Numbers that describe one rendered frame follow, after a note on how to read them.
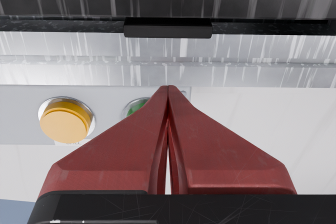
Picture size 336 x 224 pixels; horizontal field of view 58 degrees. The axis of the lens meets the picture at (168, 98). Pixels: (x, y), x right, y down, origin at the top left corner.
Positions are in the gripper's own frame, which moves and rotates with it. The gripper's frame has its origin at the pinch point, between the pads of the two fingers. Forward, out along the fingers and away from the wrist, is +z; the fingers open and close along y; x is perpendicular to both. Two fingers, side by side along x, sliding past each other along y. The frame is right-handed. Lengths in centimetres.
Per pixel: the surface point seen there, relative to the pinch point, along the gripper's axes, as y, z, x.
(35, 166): 19.7, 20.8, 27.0
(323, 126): -20.6, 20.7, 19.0
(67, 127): 8.3, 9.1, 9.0
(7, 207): 105, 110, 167
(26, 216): 96, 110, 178
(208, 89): -4.8, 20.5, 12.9
